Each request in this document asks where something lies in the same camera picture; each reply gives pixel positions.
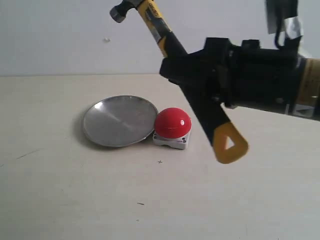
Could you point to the yellow black claw hammer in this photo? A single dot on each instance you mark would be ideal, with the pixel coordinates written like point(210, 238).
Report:
point(227, 143)

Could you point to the red dome push button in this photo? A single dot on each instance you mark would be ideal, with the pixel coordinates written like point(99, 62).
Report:
point(172, 128)

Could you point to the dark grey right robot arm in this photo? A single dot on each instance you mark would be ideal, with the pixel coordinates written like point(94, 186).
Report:
point(307, 104)

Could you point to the white taped wrist camera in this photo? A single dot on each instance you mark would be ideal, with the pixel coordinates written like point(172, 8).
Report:
point(283, 21)

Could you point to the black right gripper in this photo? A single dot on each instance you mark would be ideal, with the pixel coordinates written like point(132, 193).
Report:
point(240, 76)

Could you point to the round stainless steel plate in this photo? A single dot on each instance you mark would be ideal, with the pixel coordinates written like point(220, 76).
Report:
point(119, 121)

